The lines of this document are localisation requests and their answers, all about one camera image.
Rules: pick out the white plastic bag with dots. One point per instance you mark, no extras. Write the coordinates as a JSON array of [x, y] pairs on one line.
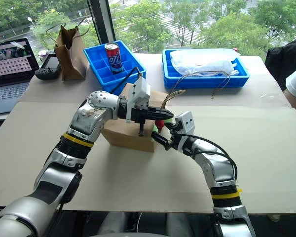
[[199, 61]]

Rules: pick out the blue compartment tray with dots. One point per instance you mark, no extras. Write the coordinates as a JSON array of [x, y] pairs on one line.
[[101, 71]]

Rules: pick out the white and purple cup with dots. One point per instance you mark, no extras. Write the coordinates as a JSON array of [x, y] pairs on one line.
[[43, 54]]

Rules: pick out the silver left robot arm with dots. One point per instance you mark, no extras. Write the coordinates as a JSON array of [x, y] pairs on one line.
[[88, 118]]

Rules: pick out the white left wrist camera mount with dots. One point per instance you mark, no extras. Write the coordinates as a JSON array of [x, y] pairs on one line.
[[141, 90]]

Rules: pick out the red soda can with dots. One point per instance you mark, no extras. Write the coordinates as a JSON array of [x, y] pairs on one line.
[[114, 59]]

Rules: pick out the grey rounded shape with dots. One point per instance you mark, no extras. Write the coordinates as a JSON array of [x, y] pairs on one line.
[[113, 223], [177, 223]]

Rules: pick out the red and green plush toy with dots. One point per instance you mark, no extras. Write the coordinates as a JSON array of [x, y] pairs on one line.
[[159, 125]]

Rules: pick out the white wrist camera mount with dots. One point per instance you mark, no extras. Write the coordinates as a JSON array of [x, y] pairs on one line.
[[141, 90], [187, 122]]

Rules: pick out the silver laptop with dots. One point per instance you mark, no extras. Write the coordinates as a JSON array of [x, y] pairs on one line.
[[10, 71]]

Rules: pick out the wide brown paper bag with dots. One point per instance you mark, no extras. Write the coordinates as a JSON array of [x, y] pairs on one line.
[[123, 138]]

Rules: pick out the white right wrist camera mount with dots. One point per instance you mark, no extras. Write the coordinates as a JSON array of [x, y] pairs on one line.
[[187, 122]]

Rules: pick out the black backpack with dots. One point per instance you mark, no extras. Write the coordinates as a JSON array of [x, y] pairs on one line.
[[284, 63]]

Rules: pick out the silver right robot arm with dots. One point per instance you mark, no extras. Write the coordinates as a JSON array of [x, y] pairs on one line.
[[219, 170]]

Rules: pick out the black handheld controller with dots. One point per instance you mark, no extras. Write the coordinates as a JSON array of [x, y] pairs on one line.
[[49, 66]]

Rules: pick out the black window post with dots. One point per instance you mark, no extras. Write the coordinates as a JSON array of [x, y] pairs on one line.
[[102, 22]]

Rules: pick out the tall brown paper bag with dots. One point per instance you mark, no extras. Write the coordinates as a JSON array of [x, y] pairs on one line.
[[70, 59]]

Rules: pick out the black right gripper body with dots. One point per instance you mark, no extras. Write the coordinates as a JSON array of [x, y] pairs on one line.
[[175, 140]]

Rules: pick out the blue plastic crate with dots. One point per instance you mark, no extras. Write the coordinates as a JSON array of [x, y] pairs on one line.
[[202, 82]]

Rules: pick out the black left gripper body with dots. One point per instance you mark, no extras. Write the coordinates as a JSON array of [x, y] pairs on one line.
[[138, 115]]

